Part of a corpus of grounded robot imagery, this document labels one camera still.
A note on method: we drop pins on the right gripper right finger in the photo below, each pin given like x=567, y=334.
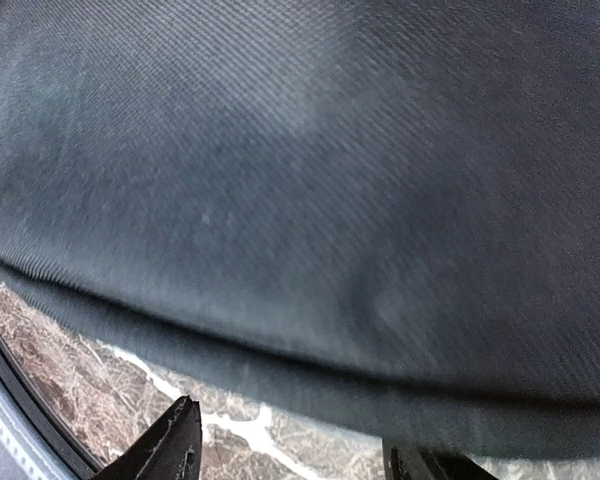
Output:
x=402, y=463

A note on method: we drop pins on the black student backpack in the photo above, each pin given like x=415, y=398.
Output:
x=382, y=215

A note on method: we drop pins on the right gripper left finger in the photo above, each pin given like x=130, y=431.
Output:
x=170, y=449

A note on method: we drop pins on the black front rail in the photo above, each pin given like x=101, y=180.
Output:
x=35, y=425

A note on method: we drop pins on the white slotted cable duct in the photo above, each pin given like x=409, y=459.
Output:
x=15, y=461

